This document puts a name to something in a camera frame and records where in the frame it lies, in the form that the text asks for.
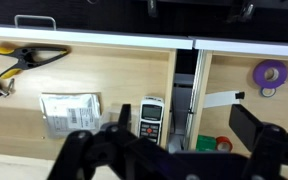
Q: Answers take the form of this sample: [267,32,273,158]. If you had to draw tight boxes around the red tape roll small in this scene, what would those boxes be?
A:
[216,136,233,152]

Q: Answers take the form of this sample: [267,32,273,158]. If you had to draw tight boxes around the small blue tape roll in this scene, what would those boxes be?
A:
[260,88,276,98]

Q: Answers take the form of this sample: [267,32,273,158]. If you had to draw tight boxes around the purple tape roll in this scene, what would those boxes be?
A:
[253,60,288,89]

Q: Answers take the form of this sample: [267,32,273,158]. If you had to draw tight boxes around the white handheld meter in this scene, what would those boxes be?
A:
[138,96,164,144]

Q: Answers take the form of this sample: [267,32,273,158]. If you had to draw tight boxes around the white strip with black clip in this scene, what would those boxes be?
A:
[203,91,245,108]

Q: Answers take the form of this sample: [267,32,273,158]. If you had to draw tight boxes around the clear plastic bag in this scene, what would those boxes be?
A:
[99,105,121,130]

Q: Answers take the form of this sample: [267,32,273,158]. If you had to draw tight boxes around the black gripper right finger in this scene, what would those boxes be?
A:
[229,104,263,151]

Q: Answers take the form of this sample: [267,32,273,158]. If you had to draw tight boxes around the green tape roll small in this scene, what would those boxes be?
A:
[196,135,216,151]

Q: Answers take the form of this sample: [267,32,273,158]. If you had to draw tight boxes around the silver foil packet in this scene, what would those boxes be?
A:
[39,93,101,139]

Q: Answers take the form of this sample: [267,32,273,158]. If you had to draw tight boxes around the yellow black spring clamp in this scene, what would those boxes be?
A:
[0,46,69,79]

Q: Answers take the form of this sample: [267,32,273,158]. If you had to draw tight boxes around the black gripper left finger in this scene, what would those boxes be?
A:
[118,104,131,130]

